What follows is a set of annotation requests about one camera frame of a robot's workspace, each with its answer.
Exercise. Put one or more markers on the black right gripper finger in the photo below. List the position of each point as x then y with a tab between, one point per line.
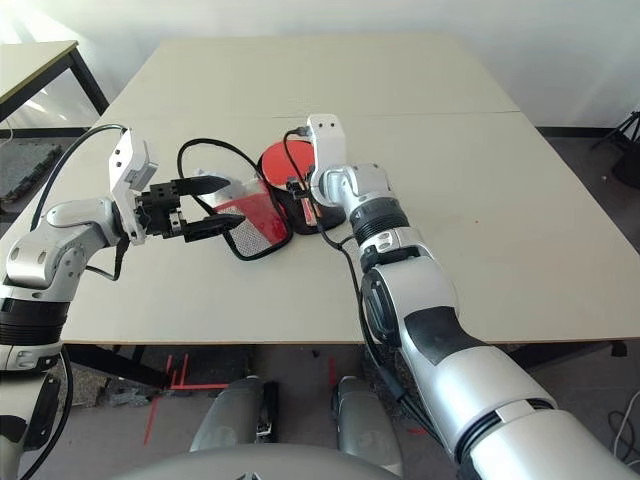
303	210
319	215

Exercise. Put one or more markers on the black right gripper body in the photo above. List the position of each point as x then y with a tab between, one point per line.
298	187

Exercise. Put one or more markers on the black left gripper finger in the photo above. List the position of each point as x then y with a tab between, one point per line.
205	184
212	227

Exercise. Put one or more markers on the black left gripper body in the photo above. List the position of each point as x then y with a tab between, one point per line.
162	210

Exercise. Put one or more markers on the red ping-pong paddle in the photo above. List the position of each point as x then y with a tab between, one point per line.
277	162

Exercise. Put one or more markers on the red black paddle case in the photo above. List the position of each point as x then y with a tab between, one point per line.
260	220

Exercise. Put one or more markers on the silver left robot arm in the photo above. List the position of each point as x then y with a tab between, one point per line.
55	240

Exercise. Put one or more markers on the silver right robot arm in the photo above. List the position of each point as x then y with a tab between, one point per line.
440	350

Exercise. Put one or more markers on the black foam floor mat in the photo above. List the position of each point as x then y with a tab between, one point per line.
25	167

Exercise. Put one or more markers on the short red tape strip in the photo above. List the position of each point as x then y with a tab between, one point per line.
331	371

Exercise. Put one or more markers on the black robot foot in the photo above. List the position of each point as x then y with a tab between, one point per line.
267	407

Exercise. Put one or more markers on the dark speckled carpet piece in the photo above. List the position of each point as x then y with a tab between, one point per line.
380	395

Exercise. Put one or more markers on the grey robot left leg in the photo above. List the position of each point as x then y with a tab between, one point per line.
225	417

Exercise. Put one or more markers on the grey robot leg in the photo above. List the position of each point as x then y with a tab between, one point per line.
225	417
365	425

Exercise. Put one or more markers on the grey robot right leg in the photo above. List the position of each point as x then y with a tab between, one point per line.
365	425

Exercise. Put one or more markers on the grey robot torso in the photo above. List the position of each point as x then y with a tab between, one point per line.
260	465

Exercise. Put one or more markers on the black tripod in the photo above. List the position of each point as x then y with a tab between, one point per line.
625	131

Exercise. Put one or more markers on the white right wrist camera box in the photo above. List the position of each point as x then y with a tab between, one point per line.
327	145

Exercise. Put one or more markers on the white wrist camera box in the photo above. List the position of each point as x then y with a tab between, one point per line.
327	145
125	170

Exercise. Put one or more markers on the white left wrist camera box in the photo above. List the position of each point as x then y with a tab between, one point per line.
125	170

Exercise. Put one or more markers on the beige side table black frame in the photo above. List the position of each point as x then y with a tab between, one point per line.
30	60

